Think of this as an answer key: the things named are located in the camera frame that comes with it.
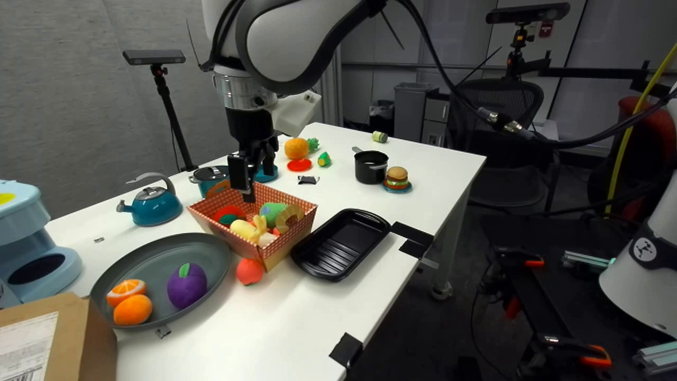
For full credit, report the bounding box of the green pear plush toy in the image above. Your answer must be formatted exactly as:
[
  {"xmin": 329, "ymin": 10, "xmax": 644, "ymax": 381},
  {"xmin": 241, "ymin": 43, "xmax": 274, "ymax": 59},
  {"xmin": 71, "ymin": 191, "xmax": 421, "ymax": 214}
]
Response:
[{"xmin": 258, "ymin": 201, "xmax": 293, "ymax": 228}]

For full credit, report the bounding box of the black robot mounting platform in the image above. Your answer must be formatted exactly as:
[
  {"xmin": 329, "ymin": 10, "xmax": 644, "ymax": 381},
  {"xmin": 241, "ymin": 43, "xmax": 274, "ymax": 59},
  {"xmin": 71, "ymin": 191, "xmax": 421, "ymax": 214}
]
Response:
[{"xmin": 485, "ymin": 242, "xmax": 642, "ymax": 381}]

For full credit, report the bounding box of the grey curtain backdrop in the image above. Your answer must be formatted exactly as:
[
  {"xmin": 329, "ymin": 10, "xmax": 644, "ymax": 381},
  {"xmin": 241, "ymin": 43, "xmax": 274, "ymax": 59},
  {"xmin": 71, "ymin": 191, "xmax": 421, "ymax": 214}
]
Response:
[{"xmin": 0, "ymin": 0, "xmax": 345, "ymax": 221}]

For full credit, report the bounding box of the cardboard box with label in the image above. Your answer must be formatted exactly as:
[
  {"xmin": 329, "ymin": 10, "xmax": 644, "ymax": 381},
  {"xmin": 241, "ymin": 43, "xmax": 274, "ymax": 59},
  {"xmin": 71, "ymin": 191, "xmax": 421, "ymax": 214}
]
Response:
[{"xmin": 0, "ymin": 293, "xmax": 120, "ymax": 381}]

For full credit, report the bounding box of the teal metal bar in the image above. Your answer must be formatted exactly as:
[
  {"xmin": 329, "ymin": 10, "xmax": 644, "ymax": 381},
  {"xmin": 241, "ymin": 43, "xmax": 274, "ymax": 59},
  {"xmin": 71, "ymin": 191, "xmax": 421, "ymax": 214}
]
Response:
[
  {"xmin": 631, "ymin": 341, "xmax": 677, "ymax": 375},
  {"xmin": 562, "ymin": 250, "xmax": 619, "ymax": 273}
]

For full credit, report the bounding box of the blue toy coffee machine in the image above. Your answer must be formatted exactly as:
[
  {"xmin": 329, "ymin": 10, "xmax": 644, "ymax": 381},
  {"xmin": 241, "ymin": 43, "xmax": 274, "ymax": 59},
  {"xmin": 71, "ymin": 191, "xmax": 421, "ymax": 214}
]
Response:
[{"xmin": 0, "ymin": 178, "xmax": 86, "ymax": 311}]

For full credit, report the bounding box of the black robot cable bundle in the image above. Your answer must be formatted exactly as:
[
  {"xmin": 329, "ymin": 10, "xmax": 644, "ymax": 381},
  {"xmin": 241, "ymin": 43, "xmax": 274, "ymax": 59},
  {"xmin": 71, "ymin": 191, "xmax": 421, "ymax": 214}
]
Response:
[{"xmin": 380, "ymin": 0, "xmax": 677, "ymax": 154}]

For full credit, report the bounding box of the small red-orange plush fruit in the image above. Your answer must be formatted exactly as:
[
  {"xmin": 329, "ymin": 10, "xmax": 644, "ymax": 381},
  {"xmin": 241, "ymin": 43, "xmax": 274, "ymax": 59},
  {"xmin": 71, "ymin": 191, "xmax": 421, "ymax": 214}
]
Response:
[{"xmin": 235, "ymin": 257, "xmax": 266, "ymax": 289}]

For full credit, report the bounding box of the half orange plush toy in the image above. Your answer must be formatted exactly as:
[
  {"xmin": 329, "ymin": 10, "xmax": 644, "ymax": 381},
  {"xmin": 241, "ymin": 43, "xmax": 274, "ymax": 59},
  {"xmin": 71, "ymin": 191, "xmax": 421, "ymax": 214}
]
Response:
[{"xmin": 107, "ymin": 277, "xmax": 151, "ymax": 309}]

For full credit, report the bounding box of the whole orange plush fruit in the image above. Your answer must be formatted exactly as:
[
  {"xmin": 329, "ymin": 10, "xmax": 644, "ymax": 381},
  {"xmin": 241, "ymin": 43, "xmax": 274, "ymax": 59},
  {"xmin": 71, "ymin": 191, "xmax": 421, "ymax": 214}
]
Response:
[{"xmin": 112, "ymin": 295, "xmax": 155, "ymax": 328}]

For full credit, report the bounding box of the black office chair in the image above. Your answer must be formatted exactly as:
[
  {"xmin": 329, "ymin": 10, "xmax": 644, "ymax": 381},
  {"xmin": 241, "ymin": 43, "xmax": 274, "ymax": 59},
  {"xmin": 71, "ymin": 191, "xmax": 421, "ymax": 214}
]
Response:
[{"xmin": 452, "ymin": 78, "xmax": 558, "ymax": 214}]

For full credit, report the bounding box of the black ribbed tray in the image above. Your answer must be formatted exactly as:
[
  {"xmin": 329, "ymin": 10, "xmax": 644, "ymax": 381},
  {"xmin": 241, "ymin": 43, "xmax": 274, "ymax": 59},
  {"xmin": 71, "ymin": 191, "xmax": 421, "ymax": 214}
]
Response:
[{"xmin": 288, "ymin": 207, "xmax": 394, "ymax": 283}]

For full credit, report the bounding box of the black toy pot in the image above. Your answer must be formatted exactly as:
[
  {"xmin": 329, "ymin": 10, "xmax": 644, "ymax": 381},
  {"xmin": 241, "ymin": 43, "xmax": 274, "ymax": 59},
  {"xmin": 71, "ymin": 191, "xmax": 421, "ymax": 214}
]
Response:
[{"xmin": 352, "ymin": 147, "xmax": 392, "ymax": 186}]

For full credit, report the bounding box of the orange checkered cardboard box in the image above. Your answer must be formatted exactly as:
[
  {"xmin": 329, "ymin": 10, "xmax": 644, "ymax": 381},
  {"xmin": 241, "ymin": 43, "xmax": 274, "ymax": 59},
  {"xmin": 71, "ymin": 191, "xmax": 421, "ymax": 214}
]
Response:
[{"xmin": 188, "ymin": 178, "xmax": 319, "ymax": 273}]

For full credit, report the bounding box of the black tripod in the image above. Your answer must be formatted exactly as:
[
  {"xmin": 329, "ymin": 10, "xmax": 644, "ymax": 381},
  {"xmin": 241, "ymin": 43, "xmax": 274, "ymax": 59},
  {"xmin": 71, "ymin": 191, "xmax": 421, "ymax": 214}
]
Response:
[{"xmin": 148, "ymin": 64, "xmax": 199, "ymax": 174}]

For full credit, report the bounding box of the red toy dish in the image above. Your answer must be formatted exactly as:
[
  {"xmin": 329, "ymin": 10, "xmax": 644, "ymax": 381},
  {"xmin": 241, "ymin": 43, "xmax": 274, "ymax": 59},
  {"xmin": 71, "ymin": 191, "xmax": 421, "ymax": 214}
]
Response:
[{"xmin": 287, "ymin": 157, "xmax": 315, "ymax": 176}]

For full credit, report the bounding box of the grey cabinet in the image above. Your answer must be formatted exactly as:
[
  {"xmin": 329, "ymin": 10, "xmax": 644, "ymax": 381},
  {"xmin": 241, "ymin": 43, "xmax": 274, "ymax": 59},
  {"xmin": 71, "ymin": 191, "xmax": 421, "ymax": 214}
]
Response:
[{"xmin": 392, "ymin": 81, "xmax": 428, "ymax": 144}]

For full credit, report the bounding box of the red chair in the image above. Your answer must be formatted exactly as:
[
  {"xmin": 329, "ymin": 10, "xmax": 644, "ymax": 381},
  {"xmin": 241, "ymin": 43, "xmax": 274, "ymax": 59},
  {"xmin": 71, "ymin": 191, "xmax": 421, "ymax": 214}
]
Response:
[{"xmin": 588, "ymin": 93, "xmax": 677, "ymax": 225}]

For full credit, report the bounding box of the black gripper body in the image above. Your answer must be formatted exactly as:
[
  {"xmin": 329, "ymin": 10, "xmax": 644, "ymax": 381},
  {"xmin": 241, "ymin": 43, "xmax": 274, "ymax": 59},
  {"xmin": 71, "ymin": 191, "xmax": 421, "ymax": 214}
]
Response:
[{"xmin": 225, "ymin": 104, "xmax": 280, "ymax": 160}]

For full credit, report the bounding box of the white table leg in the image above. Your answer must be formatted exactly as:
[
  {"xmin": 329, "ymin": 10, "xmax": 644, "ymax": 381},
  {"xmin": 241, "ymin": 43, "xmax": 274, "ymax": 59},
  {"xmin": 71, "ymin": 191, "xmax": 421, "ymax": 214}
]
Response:
[{"xmin": 428, "ymin": 184, "xmax": 475, "ymax": 305}]

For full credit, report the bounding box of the yellow banana plush toy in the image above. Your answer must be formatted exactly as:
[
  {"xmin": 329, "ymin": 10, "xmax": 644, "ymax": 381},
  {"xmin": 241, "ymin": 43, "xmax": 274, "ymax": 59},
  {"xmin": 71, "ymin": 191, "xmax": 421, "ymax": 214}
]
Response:
[{"xmin": 229, "ymin": 214, "xmax": 272, "ymax": 247}]

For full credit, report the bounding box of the black stereo camera bar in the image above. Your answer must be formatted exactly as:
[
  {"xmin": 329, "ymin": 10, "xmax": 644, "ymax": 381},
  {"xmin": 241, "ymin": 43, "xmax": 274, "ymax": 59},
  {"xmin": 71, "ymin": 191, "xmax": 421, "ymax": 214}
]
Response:
[
  {"xmin": 485, "ymin": 0, "xmax": 571, "ymax": 27},
  {"xmin": 120, "ymin": 49, "xmax": 188, "ymax": 68}
]

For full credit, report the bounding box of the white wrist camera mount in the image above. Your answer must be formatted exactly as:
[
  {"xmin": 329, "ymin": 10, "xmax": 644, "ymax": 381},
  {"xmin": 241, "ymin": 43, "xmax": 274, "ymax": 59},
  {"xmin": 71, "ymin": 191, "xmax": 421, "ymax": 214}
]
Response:
[{"xmin": 272, "ymin": 89, "xmax": 325, "ymax": 139}]

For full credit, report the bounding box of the teal toy kettle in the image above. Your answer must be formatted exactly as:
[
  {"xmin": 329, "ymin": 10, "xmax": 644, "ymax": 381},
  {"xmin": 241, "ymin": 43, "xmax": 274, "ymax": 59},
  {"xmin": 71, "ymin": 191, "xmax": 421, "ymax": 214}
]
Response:
[{"xmin": 115, "ymin": 171, "xmax": 187, "ymax": 228}]

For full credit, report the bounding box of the red strawberry plush toy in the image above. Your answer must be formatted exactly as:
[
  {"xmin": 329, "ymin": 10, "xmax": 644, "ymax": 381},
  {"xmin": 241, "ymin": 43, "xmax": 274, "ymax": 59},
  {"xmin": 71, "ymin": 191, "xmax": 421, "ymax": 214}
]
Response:
[{"xmin": 211, "ymin": 205, "xmax": 251, "ymax": 228}]

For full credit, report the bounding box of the yellow-orange round plush toy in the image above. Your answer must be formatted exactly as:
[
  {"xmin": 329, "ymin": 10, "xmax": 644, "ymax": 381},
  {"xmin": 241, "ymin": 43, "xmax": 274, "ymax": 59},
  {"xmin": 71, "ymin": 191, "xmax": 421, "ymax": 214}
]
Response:
[{"xmin": 283, "ymin": 137, "xmax": 312, "ymax": 164}]

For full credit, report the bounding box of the black camera boom mount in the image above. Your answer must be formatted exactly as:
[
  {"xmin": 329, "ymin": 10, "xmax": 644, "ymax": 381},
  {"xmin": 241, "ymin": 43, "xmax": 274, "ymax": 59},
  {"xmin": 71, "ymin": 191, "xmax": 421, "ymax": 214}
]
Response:
[{"xmin": 502, "ymin": 21, "xmax": 654, "ymax": 82}]

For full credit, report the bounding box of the black table bracket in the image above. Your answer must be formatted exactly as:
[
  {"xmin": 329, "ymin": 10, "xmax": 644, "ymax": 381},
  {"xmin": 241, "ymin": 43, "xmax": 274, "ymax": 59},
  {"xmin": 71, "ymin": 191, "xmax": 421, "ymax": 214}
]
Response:
[
  {"xmin": 389, "ymin": 221, "xmax": 436, "ymax": 260},
  {"xmin": 329, "ymin": 332, "xmax": 367, "ymax": 370}
]

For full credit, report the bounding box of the toy burger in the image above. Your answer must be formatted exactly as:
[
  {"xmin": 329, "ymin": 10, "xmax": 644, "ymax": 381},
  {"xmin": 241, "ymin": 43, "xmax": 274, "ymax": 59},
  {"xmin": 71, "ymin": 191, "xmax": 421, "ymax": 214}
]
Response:
[{"xmin": 381, "ymin": 165, "xmax": 415, "ymax": 195}]

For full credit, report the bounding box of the orange black bar clamp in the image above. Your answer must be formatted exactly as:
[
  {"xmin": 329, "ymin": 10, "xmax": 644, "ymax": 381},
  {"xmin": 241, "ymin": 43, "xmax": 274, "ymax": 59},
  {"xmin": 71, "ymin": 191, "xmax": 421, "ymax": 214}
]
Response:
[
  {"xmin": 540, "ymin": 334, "xmax": 616, "ymax": 373},
  {"xmin": 494, "ymin": 247, "xmax": 549, "ymax": 273}
]

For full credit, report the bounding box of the purple plum plush toy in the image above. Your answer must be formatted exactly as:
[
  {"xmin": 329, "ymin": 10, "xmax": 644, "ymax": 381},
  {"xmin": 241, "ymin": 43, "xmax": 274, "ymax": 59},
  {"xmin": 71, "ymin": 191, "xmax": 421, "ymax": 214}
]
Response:
[{"xmin": 166, "ymin": 262, "xmax": 210, "ymax": 313}]

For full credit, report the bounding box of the grey oval plate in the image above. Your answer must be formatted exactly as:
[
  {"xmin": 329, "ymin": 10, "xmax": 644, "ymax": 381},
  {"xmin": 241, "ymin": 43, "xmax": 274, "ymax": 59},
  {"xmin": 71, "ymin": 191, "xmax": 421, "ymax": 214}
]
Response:
[{"xmin": 90, "ymin": 234, "xmax": 237, "ymax": 334}]

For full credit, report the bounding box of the yellow cable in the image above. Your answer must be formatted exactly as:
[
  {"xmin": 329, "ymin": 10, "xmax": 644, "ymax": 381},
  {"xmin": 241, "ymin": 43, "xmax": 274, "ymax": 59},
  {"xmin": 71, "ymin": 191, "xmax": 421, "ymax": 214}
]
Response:
[{"xmin": 603, "ymin": 40, "xmax": 677, "ymax": 219}]

